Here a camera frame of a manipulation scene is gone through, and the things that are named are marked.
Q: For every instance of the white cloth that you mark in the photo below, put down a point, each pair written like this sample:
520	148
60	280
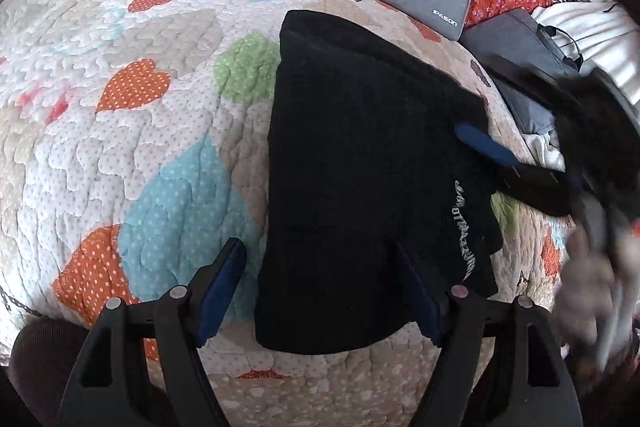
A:
585	27

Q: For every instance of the person's right hand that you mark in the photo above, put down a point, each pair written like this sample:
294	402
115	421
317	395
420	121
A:
590	287

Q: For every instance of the black pants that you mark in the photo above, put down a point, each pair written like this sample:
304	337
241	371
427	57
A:
360	157

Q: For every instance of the dark grey laptop bag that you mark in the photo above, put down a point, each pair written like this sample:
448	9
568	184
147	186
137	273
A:
520	42

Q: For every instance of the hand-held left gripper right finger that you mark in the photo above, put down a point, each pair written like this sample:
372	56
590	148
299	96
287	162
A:
422	302

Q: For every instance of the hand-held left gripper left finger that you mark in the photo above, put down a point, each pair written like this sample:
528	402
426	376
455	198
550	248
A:
220	292

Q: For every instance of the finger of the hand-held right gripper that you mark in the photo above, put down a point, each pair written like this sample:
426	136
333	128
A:
482	143

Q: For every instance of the heart patterned quilt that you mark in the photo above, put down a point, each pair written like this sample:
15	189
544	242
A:
125	132

